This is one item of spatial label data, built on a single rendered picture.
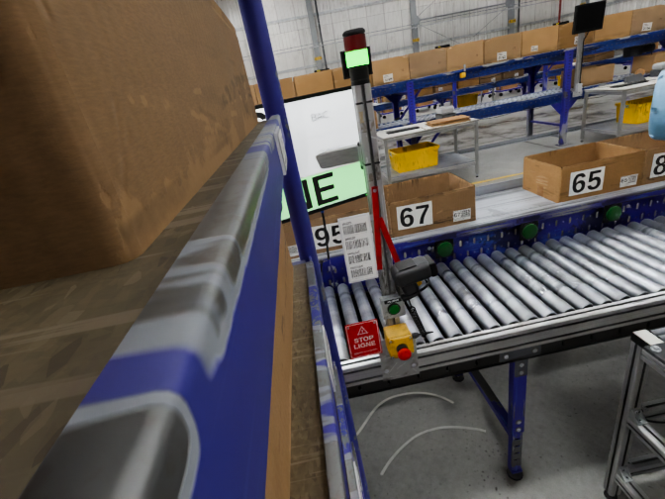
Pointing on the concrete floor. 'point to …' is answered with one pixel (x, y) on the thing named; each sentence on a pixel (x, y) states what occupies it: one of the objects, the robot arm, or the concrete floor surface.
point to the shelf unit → (182, 349)
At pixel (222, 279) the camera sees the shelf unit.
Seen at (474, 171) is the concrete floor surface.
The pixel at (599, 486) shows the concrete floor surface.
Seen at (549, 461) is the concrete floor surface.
